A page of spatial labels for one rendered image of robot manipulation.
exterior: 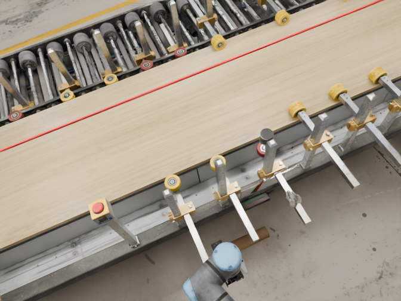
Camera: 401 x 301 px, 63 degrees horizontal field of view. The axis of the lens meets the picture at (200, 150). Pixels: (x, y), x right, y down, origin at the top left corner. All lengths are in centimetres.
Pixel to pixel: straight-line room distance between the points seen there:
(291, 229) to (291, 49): 124
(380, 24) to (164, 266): 212
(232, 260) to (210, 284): 10
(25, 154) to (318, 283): 197
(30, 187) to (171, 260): 109
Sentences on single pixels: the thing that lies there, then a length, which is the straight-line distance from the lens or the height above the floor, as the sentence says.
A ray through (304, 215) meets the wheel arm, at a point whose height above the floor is 86.
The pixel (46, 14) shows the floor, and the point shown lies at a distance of 459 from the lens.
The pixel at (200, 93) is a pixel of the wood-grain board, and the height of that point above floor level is 90.
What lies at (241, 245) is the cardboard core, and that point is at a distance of 237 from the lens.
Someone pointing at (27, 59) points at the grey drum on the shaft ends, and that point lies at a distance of 264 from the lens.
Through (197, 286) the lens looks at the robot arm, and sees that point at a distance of 110.
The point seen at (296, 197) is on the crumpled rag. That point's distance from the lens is 165.
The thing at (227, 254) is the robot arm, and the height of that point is 131.
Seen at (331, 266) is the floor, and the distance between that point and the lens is 250.
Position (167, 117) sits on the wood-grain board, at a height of 90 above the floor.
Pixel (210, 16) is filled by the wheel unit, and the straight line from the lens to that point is 227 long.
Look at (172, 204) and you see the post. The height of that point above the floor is 100.
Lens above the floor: 238
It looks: 60 degrees down
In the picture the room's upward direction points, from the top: 11 degrees counter-clockwise
